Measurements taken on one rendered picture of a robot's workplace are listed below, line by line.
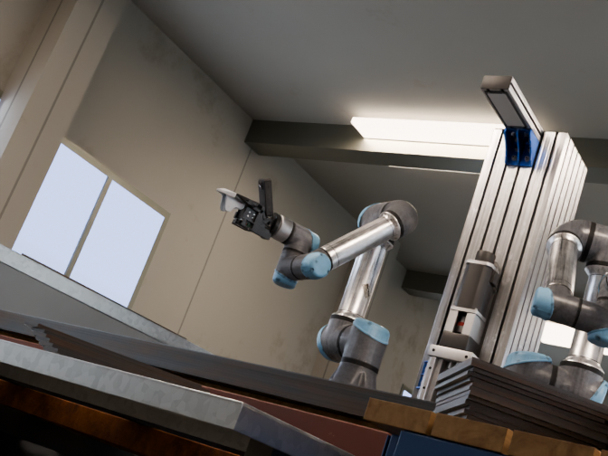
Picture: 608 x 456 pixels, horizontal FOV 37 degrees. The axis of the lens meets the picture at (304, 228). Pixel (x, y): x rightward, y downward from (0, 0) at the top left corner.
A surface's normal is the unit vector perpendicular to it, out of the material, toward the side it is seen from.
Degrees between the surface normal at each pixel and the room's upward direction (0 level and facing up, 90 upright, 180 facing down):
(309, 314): 90
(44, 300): 90
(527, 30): 180
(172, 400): 90
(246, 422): 90
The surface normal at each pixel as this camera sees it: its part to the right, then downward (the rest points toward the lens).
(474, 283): -0.48, -0.43
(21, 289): 0.73, 0.05
